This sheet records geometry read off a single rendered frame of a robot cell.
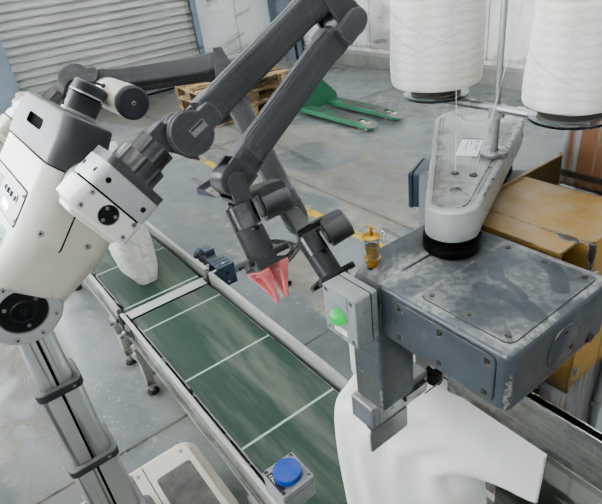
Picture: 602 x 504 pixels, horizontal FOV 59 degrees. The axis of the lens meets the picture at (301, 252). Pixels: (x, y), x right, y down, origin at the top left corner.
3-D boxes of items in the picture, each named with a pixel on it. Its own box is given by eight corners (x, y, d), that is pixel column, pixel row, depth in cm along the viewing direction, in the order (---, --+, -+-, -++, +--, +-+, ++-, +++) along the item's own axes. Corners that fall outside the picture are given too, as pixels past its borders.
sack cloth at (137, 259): (103, 257, 296) (58, 133, 260) (139, 243, 306) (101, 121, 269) (131, 293, 262) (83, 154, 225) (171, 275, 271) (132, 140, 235)
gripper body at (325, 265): (358, 266, 120) (340, 239, 121) (323, 286, 115) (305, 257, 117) (346, 276, 126) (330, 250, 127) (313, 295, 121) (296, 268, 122)
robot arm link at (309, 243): (294, 241, 125) (294, 236, 120) (319, 226, 126) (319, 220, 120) (310, 266, 124) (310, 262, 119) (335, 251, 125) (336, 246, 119)
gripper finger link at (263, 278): (305, 289, 103) (285, 246, 102) (276, 306, 99) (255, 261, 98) (289, 291, 109) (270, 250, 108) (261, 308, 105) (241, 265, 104)
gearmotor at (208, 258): (188, 270, 294) (182, 248, 286) (212, 260, 301) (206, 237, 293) (214, 292, 272) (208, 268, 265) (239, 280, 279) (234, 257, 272)
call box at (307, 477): (265, 490, 114) (261, 472, 111) (295, 468, 118) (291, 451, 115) (286, 516, 108) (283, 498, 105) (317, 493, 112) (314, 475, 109)
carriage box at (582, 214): (455, 332, 114) (461, 200, 98) (546, 269, 130) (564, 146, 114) (566, 394, 96) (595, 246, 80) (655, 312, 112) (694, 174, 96)
